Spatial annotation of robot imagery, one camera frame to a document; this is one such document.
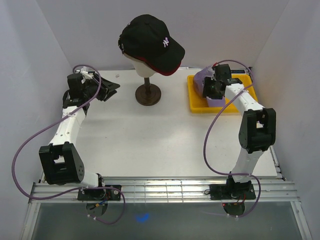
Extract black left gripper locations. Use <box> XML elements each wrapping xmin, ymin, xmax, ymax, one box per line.
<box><xmin>82</xmin><ymin>73</ymin><xmax>120</xmax><ymax>102</ymax></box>

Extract black cap white NY logo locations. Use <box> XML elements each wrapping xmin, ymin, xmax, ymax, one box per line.
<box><xmin>118</xmin><ymin>14</ymin><xmax>186</xmax><ymax>64</ymax></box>

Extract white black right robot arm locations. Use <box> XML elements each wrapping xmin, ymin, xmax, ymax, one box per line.
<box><xmin>202</xmin><ymin>63</ymin><xmax>276</xmax><ymax>200</ymax></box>

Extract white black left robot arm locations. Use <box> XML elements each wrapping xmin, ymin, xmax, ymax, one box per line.
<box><xmin>38</xmin><ymin>69</ymin><xmax>120</xmax><ymax>200</ymax></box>

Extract purple baseball cap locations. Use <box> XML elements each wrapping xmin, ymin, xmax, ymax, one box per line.
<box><xmin>193</xmin><ymin>66</ymin><xmax>226</xmax><ymax>108</ymax></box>

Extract yellow plastic bin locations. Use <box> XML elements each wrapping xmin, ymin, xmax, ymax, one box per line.
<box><xmin>187</xmin><ymin>73</ymin><xmax>258</xmax><ymax>114</ymax></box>

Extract beige mannequin head on stand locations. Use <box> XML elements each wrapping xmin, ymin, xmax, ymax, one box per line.
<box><xmin>123</xmin><ymin>53</ymin><xmax>162</xmax><ymax>106</ymax></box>

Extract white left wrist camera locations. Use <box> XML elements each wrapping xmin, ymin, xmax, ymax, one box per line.
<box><xmin>76</xmin><ymin>66</ymin><xmax>95</xmax><ymax>80</ymax></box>

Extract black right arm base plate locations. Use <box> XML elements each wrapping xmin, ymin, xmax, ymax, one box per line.
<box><xmin>209</xmin><ymin>183</ymin><xmax>256</xmax><ymax>200</ymax></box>

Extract aluminium mounting rail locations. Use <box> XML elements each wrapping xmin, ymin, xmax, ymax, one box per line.
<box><xmin>31</xmin><ymin>177</ymin><xmax>300</xmax><ymax>204</ymax></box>

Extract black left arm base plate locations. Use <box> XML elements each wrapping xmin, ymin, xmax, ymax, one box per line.
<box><xmin>76</xmin><ymin>185</ymin><xmax>122</xmax><ymax>201</ymax></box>

